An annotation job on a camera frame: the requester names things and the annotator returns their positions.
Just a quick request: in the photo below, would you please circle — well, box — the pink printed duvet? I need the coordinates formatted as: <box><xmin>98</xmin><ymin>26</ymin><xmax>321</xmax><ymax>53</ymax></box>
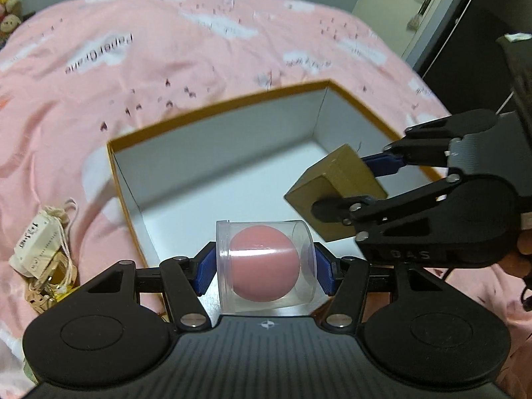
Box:
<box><xmin>0</xmin><ymin>0</ymin><xmax>532</xmax><ymax>399</ymax></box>

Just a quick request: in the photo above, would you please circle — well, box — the stuffed toy hanging column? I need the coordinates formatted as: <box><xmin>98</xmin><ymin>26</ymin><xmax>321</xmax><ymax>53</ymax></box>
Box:
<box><xmin>0</xmin><ymin>0</ymin><xmax>23</xmax><ymax>48</ymax></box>

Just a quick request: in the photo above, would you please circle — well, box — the small brown cardboard box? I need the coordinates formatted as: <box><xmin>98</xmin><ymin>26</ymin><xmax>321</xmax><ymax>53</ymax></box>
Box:
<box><xmin>284</xmin><ymin>144</ymin><xmax>388</xmax><ymax>241</ymax></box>

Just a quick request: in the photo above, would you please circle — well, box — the clear cylinder with pink ball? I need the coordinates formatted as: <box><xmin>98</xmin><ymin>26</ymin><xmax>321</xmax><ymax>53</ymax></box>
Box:
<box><xmin>215</xmin><ymin>220</ymin><xmax>318</xmax><ymax>315</ymax></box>

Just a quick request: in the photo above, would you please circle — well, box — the cream drawstring pouch with card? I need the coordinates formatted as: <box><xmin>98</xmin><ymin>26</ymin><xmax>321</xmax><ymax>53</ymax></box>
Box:
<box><xmin>9</xmin><ymin>198</ymin><xmax>77</xmax><ymax>278</ymax></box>

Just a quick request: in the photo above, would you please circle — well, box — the orange open cardboard box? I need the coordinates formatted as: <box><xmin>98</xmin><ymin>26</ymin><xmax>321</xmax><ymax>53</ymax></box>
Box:
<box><xmin>107</xmin><ymin>81</ymin><xmax>402</xmax><ymax>267</ymax></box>

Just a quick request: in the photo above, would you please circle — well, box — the white cable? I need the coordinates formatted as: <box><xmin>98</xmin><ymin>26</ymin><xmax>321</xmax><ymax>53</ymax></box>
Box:
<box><xmin>419</xmin><ymin>0</ymin><xmax>491</xmax><ymax>78</ymax></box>

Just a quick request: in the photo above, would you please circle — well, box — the black door handle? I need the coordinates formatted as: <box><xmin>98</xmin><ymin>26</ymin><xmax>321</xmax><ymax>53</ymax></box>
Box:
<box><xmin>407</xmin><ymin>0</ymin><xmax>432</xmax><ymax>32</ymax></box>

